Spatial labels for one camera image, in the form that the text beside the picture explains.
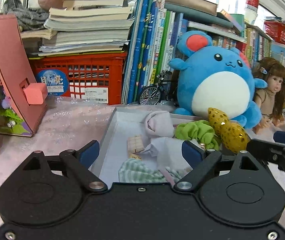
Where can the yellow sequin pouch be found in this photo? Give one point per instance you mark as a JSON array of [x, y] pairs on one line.
[[232, 134]]

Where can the red plastic basket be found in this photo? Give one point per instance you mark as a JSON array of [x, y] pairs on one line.
[[283, 33]]

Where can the big blue round plush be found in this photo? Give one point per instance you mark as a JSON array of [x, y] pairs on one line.
[[215, 77]]

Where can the red white canister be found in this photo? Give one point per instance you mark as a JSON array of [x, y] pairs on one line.
[[250, 11]]

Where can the row of upright books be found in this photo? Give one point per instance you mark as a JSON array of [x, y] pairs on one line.
[[156, 31]]

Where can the pale pink knitted sock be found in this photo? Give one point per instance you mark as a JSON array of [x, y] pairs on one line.
[[159, 124]]

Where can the stack of books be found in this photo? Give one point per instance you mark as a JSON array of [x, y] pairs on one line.
[[82, 26]]

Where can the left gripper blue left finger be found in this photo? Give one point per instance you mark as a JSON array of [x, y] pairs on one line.
[[78, 162]]

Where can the grey cloth pile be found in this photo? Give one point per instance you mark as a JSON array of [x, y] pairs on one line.
[[28, 19]]

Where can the green checkered scrunchie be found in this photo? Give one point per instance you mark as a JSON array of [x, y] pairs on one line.
[[136, 171]]

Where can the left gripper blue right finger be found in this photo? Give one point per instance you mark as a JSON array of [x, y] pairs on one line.
[[203, 164]]

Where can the pink wooden triangle house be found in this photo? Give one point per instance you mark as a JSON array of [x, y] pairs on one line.
[[22, 99]]

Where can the red plastic crate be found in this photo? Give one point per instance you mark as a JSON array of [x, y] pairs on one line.
[[93, 76]]

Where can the brown haired baby doll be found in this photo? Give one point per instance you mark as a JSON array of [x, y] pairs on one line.
[[270, 100]]

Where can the miniature bicycle model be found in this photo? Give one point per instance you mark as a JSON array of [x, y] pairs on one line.
[[154, 94]]

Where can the green fabric scrunchie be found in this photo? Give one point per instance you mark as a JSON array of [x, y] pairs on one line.
[[201, 131]]

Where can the white cardboard box tray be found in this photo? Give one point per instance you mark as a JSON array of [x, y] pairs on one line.
[[126, 137]]

